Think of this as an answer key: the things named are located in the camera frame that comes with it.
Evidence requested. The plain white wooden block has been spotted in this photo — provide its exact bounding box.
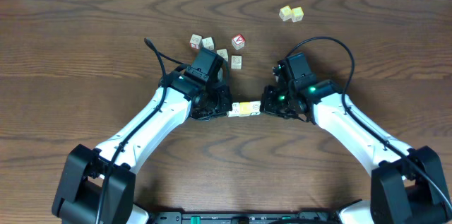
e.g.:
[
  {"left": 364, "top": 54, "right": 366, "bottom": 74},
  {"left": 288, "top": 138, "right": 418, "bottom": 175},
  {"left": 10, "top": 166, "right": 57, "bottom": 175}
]
[{"left": 228, "top": 102, "right": 240, "bottom": 117}]

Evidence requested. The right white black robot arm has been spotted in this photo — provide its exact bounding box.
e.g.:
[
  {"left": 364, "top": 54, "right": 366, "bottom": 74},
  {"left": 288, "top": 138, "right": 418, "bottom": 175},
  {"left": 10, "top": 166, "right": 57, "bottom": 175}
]
[{"left": 261, "top": 80, "right": 451, "bottom": 223}]

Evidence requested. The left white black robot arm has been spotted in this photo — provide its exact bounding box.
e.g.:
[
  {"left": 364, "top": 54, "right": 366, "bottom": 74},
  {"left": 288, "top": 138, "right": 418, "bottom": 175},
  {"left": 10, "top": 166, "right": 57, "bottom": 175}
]
[{"left": 52, "top": 71, "right": 232, "bottom": 223}]

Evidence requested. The white block circle drawing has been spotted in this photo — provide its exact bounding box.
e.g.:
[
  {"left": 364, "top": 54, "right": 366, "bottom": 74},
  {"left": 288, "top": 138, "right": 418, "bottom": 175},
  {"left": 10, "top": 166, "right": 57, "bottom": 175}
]
[{"left": 231, "top": 55, "right": 242, "bottom": 69}]

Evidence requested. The white block with drawing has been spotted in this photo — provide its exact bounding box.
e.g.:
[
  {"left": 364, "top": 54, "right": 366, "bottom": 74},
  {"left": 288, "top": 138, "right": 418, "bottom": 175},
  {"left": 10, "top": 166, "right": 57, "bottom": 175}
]
[{"left": 216, "top": 49, "right": 229, "bottom": 61}]

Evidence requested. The white block beside red-sided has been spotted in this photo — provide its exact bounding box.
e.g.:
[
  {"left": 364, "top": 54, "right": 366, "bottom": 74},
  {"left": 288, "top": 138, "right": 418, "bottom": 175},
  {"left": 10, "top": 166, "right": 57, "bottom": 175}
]
[{"left": 201, "top": 37, "right": 215, "bottom": 50}]

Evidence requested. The white block red side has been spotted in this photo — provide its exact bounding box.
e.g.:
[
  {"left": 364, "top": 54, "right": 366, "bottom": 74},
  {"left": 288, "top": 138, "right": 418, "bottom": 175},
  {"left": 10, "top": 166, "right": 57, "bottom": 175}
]
[{"left": 189, "top": 34, "right": 203, "bottom": 49}]

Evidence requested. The red letter A block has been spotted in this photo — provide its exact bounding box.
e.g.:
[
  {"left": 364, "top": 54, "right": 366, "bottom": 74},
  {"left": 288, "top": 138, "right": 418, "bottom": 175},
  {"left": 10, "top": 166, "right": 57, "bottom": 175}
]
[{"left": 232, "top": 34, "right": 246, "bottom": 50}]

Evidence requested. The left yellow wooden block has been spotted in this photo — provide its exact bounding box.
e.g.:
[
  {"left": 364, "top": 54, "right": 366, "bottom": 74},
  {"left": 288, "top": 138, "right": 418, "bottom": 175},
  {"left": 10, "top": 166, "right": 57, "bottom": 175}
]
[{"left": 279, "top": 6, "right": 292, "bottom": 21}]

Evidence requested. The yellow wooden block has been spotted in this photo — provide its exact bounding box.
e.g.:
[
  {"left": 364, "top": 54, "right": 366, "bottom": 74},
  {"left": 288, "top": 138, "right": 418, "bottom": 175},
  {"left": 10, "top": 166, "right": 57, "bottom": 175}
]
[
  {"left": 291, "top": 7, "right": 304, "bottom": 23},
  {"left": 279, "top": 6, "right": 292, "bottom": 21}
]

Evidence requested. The right yellow wooden block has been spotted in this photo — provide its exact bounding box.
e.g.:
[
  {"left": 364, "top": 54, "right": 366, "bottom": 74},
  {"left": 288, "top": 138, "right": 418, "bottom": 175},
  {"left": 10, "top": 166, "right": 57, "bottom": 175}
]
[{"left": 291, "top": 7, "right": 304, "bottom": 23}]

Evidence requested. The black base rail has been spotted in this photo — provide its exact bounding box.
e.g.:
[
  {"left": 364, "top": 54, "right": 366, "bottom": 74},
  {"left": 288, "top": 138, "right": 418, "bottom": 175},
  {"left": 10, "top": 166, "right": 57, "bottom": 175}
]
[{"left": 148, "top": 211, "right": 341, "bottom": 224}]

